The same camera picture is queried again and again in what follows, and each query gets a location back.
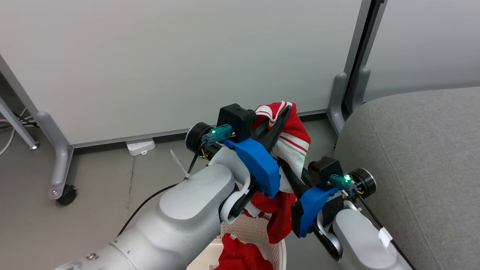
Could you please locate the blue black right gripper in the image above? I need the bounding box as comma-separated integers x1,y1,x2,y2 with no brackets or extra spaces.
278,159,377,238

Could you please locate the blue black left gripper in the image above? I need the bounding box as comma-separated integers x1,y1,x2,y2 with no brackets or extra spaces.
185,105,293,199

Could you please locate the red white striped garment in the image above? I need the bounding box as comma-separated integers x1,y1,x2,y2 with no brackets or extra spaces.
244,101,312,244

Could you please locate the white perforated laundry basket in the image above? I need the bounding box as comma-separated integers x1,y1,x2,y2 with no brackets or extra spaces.
186,214,287,270

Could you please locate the plain red garment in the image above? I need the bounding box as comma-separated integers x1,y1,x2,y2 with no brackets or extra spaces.
214,233,274,270

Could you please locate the white partition panel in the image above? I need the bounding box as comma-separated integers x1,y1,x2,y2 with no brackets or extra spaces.
0,0,363,149

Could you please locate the grey fabric sofa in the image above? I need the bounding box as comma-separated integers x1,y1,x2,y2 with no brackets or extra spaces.
333,87,480,270

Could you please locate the white power strip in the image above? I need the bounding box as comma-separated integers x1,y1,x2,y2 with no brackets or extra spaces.
126,138,156,156

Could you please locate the grey partition foot with caster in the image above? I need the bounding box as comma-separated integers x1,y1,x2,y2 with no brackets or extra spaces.
35,111,78,206

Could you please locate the grey metal table leg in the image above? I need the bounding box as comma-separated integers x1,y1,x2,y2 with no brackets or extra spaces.
0,97,40,150

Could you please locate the grey partition post with feet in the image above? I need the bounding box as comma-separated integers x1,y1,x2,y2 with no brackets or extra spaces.
327,0,387,135

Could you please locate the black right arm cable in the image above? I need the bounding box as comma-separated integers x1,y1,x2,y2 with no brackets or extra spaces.
352,189,417,270

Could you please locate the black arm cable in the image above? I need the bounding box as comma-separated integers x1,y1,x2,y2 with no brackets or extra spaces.
352,189,417,270
117,142,207,237

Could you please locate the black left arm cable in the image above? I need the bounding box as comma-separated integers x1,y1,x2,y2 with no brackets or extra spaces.
117,142,207,237

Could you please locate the floor cables bundle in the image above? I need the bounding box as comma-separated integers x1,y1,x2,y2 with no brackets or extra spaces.
0,108,39,156

